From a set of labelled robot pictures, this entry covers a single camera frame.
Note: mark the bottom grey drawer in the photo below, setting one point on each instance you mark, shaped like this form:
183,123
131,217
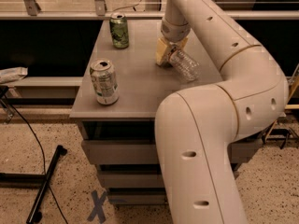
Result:
137,197

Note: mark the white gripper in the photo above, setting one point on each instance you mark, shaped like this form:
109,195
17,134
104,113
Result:
175,32

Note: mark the clear plastic water bottle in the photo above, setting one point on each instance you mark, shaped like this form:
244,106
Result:
186,66

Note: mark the metal railing with posts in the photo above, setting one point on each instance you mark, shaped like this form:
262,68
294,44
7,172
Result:
101,9

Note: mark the crumpled plastic bag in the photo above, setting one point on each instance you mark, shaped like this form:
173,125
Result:
12,74

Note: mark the blue tape cross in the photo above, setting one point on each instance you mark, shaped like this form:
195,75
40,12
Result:
98,202

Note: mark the dark green soda can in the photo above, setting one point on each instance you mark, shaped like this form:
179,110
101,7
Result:
119,30

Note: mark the black metal stand base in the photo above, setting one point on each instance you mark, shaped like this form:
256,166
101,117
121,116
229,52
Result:
31,181

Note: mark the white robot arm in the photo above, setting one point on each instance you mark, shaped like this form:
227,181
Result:
252,94

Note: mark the white green soda can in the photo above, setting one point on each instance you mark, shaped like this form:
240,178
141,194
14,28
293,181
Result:
104,81

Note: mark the middle grey drawer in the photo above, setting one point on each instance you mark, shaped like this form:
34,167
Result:
130,180

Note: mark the wooden yellow frame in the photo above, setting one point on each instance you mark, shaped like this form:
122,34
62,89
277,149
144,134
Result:
284,134

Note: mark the top grey drawer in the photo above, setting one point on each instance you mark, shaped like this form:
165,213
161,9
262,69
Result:
144,152

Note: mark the grey drawer cabinet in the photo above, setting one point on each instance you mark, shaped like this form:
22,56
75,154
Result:
149,108

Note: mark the grey drawer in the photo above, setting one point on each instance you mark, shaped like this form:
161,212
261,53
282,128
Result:
144,152
130,180
137,197

